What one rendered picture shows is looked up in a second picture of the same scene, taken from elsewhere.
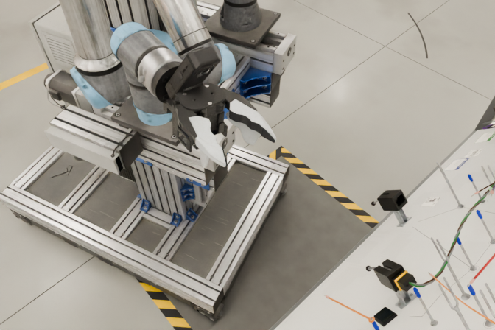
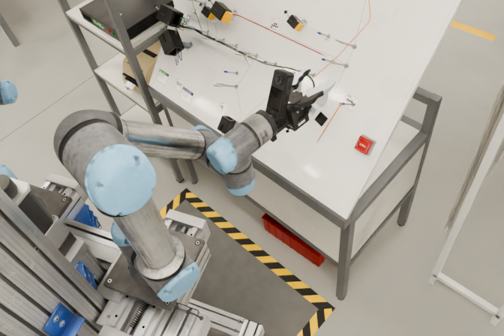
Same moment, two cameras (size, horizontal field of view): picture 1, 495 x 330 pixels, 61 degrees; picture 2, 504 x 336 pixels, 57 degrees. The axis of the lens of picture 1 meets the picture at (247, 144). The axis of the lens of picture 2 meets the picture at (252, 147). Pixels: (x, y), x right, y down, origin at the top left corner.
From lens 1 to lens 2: 1.09 m
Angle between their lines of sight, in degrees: 53
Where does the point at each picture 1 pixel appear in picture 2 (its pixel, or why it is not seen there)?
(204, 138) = (322, 87)
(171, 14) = (185, 139)
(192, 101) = (295, 97)
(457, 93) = (28, 133)
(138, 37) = (235, 136)
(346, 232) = not seen: hidden behind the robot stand
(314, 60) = not seen: outside the picture
